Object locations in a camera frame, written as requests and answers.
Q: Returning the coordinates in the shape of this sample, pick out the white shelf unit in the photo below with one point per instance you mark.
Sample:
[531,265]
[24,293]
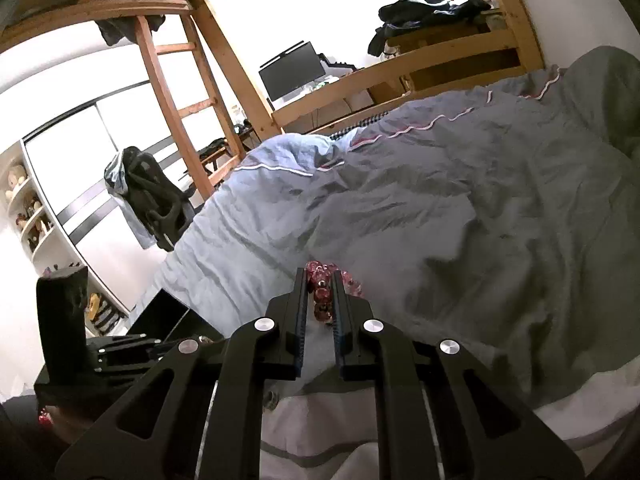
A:
[46,244]

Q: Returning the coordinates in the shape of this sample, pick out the pile of dark clothes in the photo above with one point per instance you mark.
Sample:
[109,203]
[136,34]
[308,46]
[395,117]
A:
[405,16]

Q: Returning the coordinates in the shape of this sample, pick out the light blue hanging garment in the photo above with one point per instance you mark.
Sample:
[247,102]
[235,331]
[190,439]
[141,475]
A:
[116,185]

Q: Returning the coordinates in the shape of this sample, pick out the black office chair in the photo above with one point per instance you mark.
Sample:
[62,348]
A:
[162,207]

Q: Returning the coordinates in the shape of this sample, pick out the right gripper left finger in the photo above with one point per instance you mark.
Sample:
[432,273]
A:
[197,413]

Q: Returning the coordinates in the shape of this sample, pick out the black computer monitor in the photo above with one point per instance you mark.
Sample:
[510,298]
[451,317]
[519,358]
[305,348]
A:
[291,70]

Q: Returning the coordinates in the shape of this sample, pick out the wooden bunk bed frame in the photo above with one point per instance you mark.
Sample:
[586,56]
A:
[270,19]

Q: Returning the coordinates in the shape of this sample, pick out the wooden ladder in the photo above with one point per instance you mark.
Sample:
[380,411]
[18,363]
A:
[190,101]

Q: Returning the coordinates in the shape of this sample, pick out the grey duvet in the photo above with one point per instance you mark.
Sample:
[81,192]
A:
[504,216]

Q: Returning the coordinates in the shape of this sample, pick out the wooden folding side table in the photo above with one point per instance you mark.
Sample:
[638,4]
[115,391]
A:
[217,159]

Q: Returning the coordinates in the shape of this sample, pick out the black jewelry box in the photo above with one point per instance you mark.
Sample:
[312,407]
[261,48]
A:
[168,319]

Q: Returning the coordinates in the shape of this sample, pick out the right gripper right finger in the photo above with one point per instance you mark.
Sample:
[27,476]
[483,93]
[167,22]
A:
[440,415]

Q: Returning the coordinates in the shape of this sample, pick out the white sliding wardrobe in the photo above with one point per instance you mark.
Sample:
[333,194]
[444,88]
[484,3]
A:
[69,158]

